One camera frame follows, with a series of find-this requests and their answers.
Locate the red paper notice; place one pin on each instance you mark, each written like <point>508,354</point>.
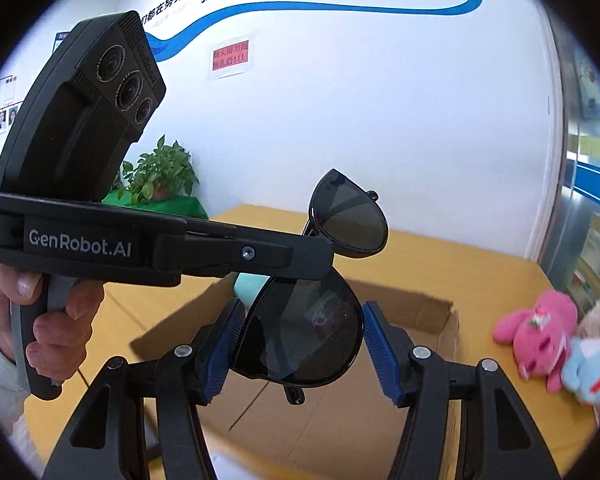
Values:
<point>231,60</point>

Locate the brown cardboard box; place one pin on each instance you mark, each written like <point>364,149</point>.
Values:
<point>335,430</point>

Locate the wall photo display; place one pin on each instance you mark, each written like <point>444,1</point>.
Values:
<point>2,120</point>

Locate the small blue wall poster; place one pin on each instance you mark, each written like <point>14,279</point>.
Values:
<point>60,42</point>

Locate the wooden desktop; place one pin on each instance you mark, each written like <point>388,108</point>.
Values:
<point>480,280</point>

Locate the blue wave wall decal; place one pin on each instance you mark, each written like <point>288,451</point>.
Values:
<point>280,7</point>

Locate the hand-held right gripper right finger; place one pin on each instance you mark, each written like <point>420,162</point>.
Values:
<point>380,355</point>

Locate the glass door with metal frame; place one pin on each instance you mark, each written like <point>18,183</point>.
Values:
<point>562,185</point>

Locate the black sunglasses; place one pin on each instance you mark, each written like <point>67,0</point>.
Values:
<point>305,330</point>

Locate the person's left hand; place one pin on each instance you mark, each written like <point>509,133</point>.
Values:
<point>55,335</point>

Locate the green cloth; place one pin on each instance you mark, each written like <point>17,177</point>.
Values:
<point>180,208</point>

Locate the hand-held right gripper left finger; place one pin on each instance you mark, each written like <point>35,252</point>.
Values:
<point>224,355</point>

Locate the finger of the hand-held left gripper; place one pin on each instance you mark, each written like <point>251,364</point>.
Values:
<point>260,255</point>

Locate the mint green item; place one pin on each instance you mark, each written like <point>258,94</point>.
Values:
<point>246,288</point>

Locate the light blue plush toy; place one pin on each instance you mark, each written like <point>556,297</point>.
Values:
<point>587,367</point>

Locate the pink plush toy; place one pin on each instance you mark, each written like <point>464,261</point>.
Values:
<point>540,330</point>

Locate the green potted plant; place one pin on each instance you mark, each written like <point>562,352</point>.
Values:
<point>157,170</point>

